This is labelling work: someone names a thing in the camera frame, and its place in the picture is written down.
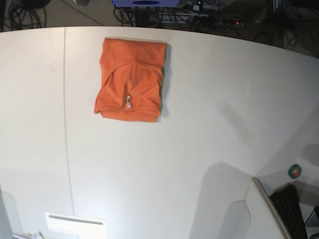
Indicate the black power strip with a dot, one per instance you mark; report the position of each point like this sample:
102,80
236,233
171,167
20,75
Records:
214,21

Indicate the green tape roll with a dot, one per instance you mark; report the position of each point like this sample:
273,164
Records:
294,171

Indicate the black keyboard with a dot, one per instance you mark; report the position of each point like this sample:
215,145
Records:
286,202

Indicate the orange t-shirt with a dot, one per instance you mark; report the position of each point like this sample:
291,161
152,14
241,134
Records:
131,80

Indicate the blue box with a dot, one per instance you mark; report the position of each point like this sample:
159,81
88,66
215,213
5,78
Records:
145,3

